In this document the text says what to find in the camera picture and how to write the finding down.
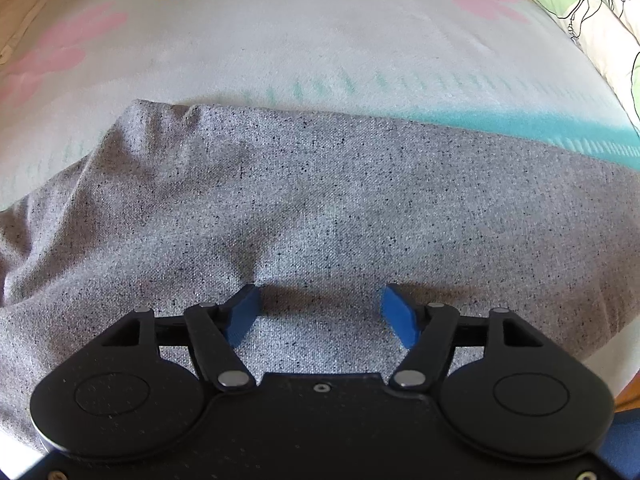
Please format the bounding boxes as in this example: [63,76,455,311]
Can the grey speckled pants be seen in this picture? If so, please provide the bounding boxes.
[0,99,640,456]

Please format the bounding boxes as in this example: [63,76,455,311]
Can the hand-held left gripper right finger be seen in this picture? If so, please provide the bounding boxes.
[381,284,546,392]

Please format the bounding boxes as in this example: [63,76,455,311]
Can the flower-print blanket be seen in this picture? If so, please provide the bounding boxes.
[0,0,640,396]

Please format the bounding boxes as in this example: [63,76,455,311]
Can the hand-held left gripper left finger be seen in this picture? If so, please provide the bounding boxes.
[102,284,262,392]

